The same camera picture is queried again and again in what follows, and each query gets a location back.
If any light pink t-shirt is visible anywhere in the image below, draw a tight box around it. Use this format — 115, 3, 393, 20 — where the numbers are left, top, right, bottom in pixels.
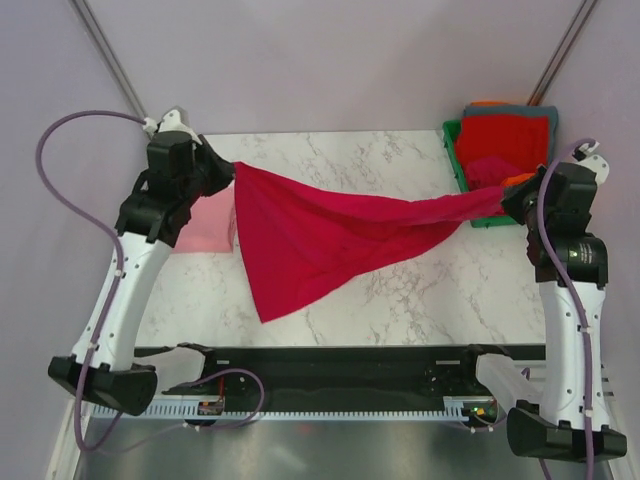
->
174, 184, 236, 254

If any white slotted cable duct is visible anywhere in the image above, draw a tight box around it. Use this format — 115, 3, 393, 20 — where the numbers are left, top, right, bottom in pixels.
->
92, 397, 501, 422

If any right aluminium rail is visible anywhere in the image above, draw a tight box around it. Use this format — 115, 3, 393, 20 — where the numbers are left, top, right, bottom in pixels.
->
515, 361, 614, 398

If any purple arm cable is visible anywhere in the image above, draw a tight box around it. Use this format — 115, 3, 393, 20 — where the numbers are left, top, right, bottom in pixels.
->
38, 110, 151, 454
535, 138, 599, 480

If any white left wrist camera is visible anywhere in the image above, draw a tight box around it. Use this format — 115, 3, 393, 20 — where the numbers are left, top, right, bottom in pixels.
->
142, 106, 196, 138

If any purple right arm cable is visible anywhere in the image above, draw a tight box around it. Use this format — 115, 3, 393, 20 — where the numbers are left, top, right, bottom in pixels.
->
535, 138, 599, 480

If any aluminium frame post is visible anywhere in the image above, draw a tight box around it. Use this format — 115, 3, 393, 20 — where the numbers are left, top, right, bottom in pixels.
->
527, 0, 600, 106
69, 0, 147, 117

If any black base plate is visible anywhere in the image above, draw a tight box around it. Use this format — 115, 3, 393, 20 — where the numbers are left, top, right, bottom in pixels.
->
186, 345, 545, 411

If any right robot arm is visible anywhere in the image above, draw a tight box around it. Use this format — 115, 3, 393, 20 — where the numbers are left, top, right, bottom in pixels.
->
502, 163, 627, 463

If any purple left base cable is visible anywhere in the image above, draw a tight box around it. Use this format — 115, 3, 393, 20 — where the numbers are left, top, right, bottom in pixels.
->
99, 368, 266, 456

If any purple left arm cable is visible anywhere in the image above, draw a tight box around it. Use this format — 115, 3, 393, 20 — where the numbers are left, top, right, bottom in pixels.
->
38, 110, 151, 454

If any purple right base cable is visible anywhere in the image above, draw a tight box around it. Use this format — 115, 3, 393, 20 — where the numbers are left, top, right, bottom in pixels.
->
462, 399, 511, 435

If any right aluminium frame post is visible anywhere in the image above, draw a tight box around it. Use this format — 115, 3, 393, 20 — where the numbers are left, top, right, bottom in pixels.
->
527, 0, 600, 106

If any orange crumpled t-shirt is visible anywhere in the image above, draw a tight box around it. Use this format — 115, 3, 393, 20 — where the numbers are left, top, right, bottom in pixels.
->
501, 172, 534, 188

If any magenta t-shirt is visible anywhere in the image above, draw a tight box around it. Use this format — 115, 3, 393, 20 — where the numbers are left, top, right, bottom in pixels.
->
235, 162, 503, 323

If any grey t-shirt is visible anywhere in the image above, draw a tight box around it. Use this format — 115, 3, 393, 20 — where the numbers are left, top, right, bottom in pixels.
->
462, 104, 559, 163

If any red t-shirt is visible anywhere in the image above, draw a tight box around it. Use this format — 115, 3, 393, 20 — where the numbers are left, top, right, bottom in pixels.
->
455, 114, 549, 172

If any dark pink crumpled t-shirt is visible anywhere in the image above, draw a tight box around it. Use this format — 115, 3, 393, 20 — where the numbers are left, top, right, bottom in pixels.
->
465, 156, 515, 191

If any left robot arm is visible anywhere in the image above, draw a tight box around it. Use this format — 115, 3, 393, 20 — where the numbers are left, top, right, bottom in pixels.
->
48, 131, 235, 416

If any orange t-shirt under stack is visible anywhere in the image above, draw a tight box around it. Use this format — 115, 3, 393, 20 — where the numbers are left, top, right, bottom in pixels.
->
469, 100, 510, 107

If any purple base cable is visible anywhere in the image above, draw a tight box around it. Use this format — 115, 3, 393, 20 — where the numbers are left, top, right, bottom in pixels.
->
462, 399, 511, 435
99, 368, 266, 456

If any green plastic bin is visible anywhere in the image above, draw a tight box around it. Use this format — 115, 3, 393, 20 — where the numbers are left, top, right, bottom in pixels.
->
442, 120, 517, 229

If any left aluminium frame post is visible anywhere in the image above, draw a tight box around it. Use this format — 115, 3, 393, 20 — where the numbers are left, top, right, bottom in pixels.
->
69, 0, 147, 117

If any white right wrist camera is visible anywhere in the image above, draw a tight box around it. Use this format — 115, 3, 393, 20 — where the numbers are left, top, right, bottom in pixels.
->
572, 141, 610, 185

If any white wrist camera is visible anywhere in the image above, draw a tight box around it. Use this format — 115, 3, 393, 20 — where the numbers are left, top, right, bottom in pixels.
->
142, 106, 196, 138
572, 141, 610, 185

